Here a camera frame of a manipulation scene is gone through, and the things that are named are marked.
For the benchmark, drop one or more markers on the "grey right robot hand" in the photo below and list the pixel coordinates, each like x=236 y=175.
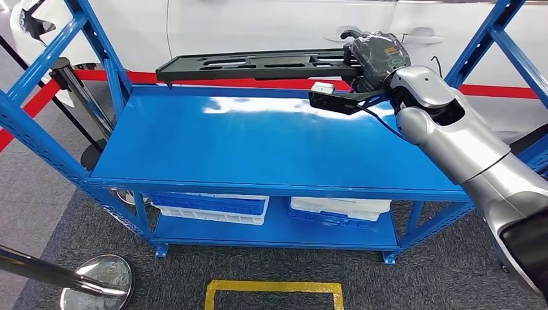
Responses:
x=379 y=55

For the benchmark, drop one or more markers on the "black plastic panel part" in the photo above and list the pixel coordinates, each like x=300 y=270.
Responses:
x=257 y=70

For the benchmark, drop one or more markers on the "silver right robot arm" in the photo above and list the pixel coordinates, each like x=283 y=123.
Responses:
x=462 y=141

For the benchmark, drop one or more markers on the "blue metal shelf rack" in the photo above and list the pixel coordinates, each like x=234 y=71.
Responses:
x=214 y=141

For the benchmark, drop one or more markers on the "white car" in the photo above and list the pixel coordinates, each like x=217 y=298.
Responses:
x=257 y=25

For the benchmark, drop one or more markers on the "white plastic crate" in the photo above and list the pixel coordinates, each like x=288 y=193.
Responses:
x=338 y=206
x=205 y=216

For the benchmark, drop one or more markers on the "blue plastic crate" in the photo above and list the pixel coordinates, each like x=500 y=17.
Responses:
x=317 y=217
x=205 y=205

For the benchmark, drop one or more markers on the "clear white storage bin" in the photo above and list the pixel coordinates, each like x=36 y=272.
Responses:
x=231 y=196

